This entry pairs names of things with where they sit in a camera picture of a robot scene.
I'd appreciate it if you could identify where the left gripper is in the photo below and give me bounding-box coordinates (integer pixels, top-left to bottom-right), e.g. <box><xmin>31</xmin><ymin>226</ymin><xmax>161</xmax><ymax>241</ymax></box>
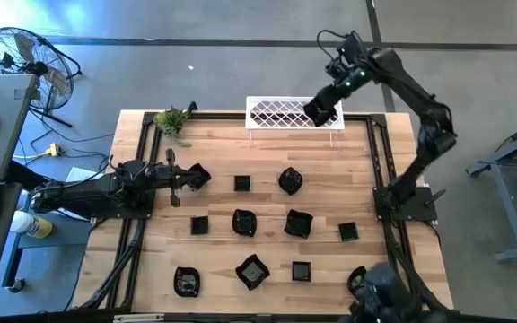
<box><xmin>149</xmin><ymin>148</ymin><xmax>200</xmax><ymax>208</ymax></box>

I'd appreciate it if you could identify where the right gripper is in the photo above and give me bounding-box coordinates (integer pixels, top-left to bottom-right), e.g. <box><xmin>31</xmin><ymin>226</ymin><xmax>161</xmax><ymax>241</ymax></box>
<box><xmin>308</xmin><ymin>83</ymin><xmax>352</xmax><ymax>123</ymax></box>

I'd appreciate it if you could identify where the black wavy square plate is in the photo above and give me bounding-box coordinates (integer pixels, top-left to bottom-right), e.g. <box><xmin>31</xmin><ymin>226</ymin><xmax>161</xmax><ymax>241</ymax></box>
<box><xmin>188</xmin><ymin>161</ymin><xmax>213</xmax><ymax>192</ymax></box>
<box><xmin>302</xmin><ymin>96</ymin><xmax>339</xmax><ymax>128</ymax></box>
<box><xmin>283</xmin><ymin>208</ymin><xmax>314</xmax><ymax>240</ymax></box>
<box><xmin>234</xmin><ymin>253</ymin><xmax>271</xmax><ymax>292</ymax></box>

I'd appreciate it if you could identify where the small black square dish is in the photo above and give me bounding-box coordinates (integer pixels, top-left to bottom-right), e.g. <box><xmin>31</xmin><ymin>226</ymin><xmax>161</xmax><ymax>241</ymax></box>
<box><xmin>337</xmin><ymin>221</ymin><xmax>360</xmax><ymax>243</ymax></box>
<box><xmin>233</xmin><ymin>174</ymin><xmax>252</xmax><ymax>193</ymax></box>
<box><xmin>189</xmin><ymin>215</ymin><xmax>210</xmax><ymax>236</ymax></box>
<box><xmin>291</xmin><ymin>260</ymin><xmax>312</xmax><ymax>283</ymax></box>

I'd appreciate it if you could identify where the black rounded plate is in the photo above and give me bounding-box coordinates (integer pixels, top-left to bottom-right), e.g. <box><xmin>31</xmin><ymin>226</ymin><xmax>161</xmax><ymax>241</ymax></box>
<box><xmin>232</xmin><ymin>208</ymin><xmax>259</xmax><ymax>238</ymax></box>
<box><xmin>172</xmin><ymin>266</ymin><xmax>202</xmax><ymax>299</ymax></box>
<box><xmin>346</xmin><ymin>265</ymin><xmax>368</xmax><ymax>297</ymax></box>
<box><xmin>277</xmin><ymin>166</ymin><xmax>304</xmax><ymax>196</ymax></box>

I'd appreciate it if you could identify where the white lattice rack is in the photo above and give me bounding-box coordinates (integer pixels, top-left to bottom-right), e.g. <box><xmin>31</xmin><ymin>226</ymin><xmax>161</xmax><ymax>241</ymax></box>
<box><xmin>244</xmin><ymin>95</ymin><xmax>346</xmax><ymax>147</ymax></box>

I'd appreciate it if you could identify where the potted succulent plant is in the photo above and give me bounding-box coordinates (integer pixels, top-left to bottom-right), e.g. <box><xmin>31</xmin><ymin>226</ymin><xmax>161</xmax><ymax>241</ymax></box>
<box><xmin>153</xmin><ymin>105</ymin><xmax>193</xmax><ymax>149</ymax></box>

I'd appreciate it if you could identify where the white paper sheet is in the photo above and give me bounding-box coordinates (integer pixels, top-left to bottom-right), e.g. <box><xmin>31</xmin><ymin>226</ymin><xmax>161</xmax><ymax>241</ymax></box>
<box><xmin>63</xmin><ymin>166</ymin><xmax>107</xmax><ymax>184</ymax></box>

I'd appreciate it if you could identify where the grey blue cart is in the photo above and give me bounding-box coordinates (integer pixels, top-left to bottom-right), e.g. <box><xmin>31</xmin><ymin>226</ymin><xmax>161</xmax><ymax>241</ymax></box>
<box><xmin>1</xmin><ymin>192</ymin><xmax>94</xmax><ymax>295</ymax></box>

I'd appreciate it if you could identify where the white and yellow bottle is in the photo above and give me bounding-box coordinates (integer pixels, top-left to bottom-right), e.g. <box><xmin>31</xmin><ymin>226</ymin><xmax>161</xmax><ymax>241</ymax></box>
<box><xmin>9</xmin><ymin>209</ymin><xmax>54</xmax><ymax>240</ymax></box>

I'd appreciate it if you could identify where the black desk support bar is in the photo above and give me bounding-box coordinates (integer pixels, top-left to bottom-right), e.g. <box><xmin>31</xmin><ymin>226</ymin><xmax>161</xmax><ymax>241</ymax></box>
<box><xmin>4</xmin><ymin>159</ymin><xmax>39</xmax><ymax>192</ymax></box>

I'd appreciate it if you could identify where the black floor fan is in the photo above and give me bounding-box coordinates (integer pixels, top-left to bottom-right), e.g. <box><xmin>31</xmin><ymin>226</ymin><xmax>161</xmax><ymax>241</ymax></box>
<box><xmin>0</xmin><ymin>26</ymin><xmax>83</xmax><ymax>129</ymax></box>

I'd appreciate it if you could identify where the grey metal table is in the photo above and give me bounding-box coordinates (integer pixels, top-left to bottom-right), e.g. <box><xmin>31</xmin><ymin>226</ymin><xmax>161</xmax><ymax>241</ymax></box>
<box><xmin>466</xmin><ymin>114</ymin><xmax>517</xmax><ymax>264</ymax></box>

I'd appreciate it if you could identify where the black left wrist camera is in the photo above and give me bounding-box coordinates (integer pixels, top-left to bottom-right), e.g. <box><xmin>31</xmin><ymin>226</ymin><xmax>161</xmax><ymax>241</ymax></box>
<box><xmin>126</xmin><ymin>159</ymin><xmax>152</xmax><ymax>180</ymax></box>

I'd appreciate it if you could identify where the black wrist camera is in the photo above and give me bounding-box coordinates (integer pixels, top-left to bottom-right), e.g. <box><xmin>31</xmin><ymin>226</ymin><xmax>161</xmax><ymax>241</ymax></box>
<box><xmin>126</xmin><ymin>159</ymin><xmax>152</xmax><ymax>180</ymax></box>
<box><xmin>337</xmin><ymin>31</ymin><xmax>364</xmax><ymax>62</ymax></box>

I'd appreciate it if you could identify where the black aluminium table frame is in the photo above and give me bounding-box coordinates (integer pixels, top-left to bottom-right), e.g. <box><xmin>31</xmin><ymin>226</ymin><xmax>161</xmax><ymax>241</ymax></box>
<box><xmin>72</xmin><ymin>109</ymin><xmax>455</xmax><ymax>315</ymax></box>

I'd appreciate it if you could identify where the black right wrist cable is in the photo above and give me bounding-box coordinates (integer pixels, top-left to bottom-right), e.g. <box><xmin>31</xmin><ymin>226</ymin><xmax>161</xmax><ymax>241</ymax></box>
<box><xmin>315</xmin><ymin>29</ymin><xmax>349</xmax><ymax>62</ymax></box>

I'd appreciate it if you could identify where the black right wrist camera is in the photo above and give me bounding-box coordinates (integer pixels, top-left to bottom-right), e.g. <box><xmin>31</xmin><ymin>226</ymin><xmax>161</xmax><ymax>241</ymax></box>
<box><xmin>337</xmin><ymin>31</ymin><xmax>364</xmax><ymax>62</ymax></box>

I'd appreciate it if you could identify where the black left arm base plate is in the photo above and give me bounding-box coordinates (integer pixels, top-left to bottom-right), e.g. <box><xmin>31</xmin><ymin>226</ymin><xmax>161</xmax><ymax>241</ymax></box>
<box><xmin>90</xmin><ymin>181</ymin><xmax>157</xmax><ymax>221</ymax></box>

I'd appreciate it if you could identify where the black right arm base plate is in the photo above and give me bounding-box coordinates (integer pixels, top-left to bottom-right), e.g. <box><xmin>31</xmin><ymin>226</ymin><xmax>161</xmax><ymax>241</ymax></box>
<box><xmin>372</xmin><ymin>186</ymin><xmax>439</xmax><ymax>223</ymax></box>

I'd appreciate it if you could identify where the white metal bracket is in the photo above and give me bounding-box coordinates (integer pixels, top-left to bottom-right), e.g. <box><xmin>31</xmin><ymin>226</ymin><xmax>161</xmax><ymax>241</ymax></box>
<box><xmin>113</xmin><ymin>313</ymin><xmax>165</xmax><ymax>323</ymax></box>

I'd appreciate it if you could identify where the white floor cable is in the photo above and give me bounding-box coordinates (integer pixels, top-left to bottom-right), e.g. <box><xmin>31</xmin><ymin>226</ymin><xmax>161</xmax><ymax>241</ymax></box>
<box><xmin>13</xmin><ymin>151</ymin><xmax>52</xmax><ymax>161</ymax></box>

